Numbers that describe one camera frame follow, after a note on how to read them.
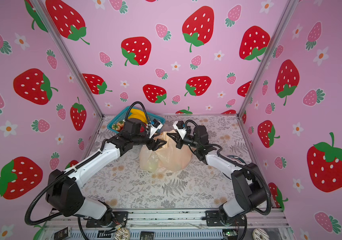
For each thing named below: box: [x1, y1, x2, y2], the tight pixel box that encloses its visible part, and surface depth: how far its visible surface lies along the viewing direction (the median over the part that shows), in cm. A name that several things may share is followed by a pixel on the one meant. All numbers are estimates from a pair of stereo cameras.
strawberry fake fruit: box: [112, 120, 125, 132], surface depth 105 cm
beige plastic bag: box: [139, 130, 192, 173], surface depth 84 cm
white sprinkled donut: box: [252, 228, 270, 240], surface depth 69 cm
